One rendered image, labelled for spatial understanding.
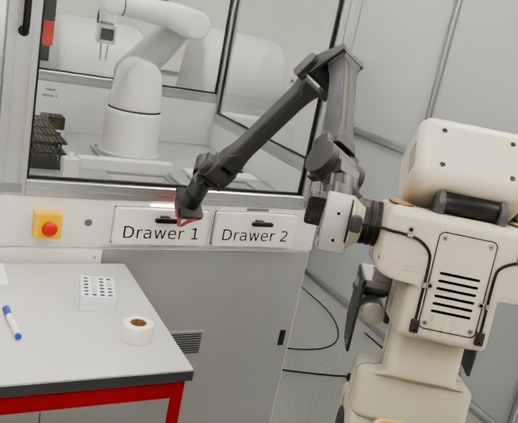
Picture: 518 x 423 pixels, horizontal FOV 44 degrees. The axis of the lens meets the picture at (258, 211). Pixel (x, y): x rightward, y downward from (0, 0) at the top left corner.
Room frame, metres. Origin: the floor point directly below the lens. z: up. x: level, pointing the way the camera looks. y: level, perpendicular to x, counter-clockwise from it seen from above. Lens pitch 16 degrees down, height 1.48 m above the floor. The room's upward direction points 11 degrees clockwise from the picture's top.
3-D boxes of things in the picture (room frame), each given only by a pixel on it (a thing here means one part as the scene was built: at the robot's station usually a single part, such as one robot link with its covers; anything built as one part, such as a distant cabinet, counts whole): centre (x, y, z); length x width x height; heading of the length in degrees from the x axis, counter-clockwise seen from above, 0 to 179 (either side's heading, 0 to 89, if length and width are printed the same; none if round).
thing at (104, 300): (1.46, 0.36, 0.78); 0.12 x 0.08 x 0.04; 19
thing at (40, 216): (1.61, 0.55, 0.88); 0.07 x 0.05 x 0.07; 119
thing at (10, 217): (2.23, 0.48, 0.87); 1.02 x 0.95 x 0.14; 119
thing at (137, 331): (1.31, 0.22, 0.78); 0.07 x 0.07 x 0.04
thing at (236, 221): (1.94, 0.00, 0.87); 0.29 x 0.02 x 0.11; 119
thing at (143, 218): (1.79, 0.27, 0.87); 0.29 x 0.02 x 0.11; 119
